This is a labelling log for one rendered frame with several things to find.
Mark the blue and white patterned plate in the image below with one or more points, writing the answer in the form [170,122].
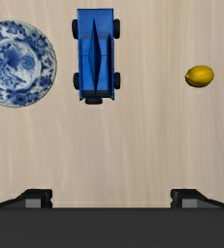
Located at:
[16,63]

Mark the blue toy car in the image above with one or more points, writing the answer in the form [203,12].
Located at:
[95,55]

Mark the yellow lemon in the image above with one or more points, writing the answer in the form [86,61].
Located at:
[199,76]

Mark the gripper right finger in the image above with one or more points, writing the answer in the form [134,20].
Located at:
[186,197]

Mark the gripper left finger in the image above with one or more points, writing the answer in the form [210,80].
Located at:
[36,197]

